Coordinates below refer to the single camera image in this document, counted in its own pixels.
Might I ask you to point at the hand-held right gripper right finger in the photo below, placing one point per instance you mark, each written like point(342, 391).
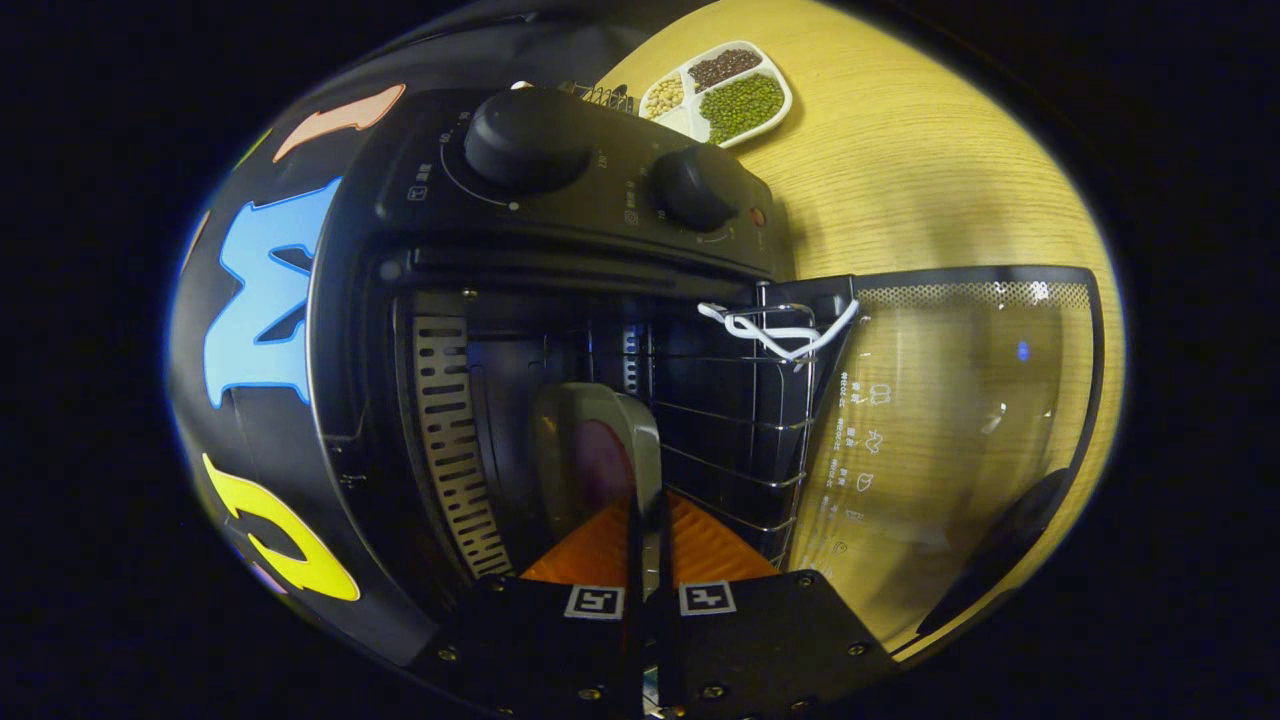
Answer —
point(760, 640)

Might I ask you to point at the pink food piece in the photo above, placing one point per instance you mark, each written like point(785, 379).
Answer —
point(600, 465)

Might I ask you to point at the black electric oven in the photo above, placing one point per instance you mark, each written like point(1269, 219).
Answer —
point(600, 220)

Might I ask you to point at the divided white bean plate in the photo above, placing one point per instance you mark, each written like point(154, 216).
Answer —
point(740, 105)

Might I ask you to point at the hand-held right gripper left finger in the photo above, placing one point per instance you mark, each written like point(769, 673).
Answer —
point(540, 640)

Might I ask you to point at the cream square food plate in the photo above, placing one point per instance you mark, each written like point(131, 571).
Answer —
point(560, 440)

